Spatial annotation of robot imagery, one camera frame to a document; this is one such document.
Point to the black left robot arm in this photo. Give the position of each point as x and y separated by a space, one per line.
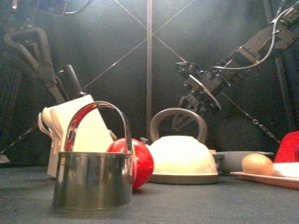
15 11

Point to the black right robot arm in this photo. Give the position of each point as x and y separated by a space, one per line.
264 40

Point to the white knife block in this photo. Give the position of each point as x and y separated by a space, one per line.
85 128

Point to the red toy apple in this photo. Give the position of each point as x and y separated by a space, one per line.
142 163

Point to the grey bowl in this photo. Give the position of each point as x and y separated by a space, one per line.
238 162

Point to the brown toy egg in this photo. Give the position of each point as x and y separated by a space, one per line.
256 164

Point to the red toy piece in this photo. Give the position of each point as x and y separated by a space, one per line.
290 147

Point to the pink wooden tray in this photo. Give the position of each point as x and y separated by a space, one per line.
268 179

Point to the vertical metal frame pole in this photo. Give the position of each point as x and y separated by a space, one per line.
150 73

